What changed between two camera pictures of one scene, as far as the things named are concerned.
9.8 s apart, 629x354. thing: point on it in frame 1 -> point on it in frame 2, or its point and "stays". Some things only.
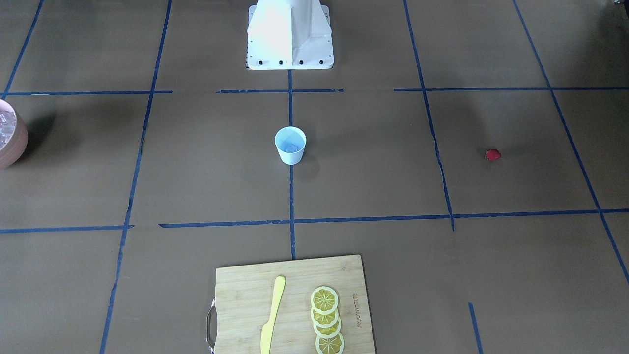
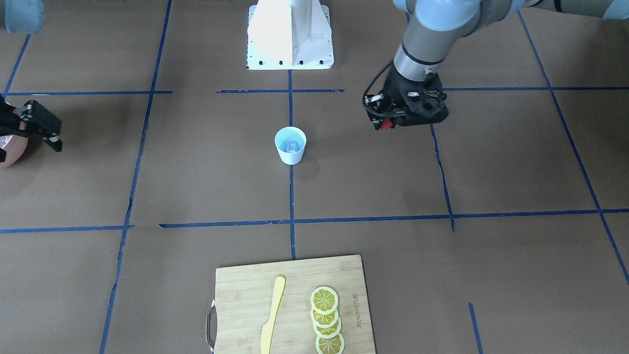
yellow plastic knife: [267, 328] stays
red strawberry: [492, 154] -> [387, 124]
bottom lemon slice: [334, 345] stays
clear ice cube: [293, 147] stays
